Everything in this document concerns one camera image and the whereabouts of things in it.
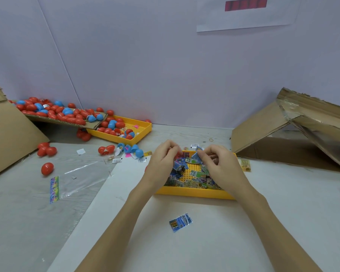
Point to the white paper sign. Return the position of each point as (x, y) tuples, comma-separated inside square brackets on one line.
[(246, 17)]

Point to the brown cardboard sheet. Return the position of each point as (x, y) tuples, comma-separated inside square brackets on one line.
[(54, 120)]

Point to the yellow tray under eggs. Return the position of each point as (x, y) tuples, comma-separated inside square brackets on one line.
[(141, 130)]

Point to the person's right forearm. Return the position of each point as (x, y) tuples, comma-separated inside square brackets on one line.
[(277, 235)]

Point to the person's left forearm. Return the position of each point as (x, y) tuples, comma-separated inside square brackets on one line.
[(113, 238)]

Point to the yellow plastic tray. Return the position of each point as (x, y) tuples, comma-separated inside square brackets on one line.
[(184, 193)]

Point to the pile of plastic eggs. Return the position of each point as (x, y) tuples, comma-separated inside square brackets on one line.
[(73, 113)]

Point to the tall brown cardboard box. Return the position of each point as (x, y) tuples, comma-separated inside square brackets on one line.
[(7, 138)]

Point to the blue packet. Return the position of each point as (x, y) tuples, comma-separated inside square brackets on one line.
[(180, 222)]

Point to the small white paper scrap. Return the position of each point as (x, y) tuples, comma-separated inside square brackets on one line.
[(81, 151)]

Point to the clear bag with coloured label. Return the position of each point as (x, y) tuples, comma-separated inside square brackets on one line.
[(82, 178)]

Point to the person's left hand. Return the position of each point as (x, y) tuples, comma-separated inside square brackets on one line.
[(158, 170)]

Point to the yellow label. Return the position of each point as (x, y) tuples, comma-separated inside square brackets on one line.
[(245, 164)]

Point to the torn flattened cardboard box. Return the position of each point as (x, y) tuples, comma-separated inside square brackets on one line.
[(258, 124)]

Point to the person's right hand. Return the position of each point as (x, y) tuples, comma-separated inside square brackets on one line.
[(226, 172)]

